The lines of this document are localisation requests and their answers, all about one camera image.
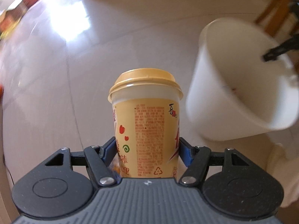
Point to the white cloth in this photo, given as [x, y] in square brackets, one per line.
[286, 172]

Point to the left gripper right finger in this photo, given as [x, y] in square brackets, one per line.
[230, 182]

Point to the yellow milk tea cup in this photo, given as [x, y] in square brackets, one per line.
[146, 118]

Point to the blue juice carton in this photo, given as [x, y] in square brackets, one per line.
[115, 168]

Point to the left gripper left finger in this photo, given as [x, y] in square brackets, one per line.
[63, 183]

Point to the white plastic bucket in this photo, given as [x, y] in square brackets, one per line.
[234, 93]

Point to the wooden chair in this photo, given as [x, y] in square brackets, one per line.
[280, 12]

